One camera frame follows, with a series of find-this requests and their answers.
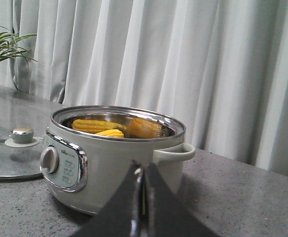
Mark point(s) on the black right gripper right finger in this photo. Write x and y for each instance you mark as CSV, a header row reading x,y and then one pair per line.
x,y
167,217

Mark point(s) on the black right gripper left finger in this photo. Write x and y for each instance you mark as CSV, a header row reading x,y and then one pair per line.
x,y
120,217

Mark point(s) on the white pleated curtain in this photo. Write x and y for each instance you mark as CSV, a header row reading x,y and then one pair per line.
x,y
219,66

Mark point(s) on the pale green electric pot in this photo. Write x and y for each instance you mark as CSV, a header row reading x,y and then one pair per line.
x,y
84,169

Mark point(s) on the yellow corn cob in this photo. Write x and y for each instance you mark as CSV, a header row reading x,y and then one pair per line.
x,y
99,127

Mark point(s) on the glass pot lid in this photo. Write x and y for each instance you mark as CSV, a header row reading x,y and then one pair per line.
x,y
19,156

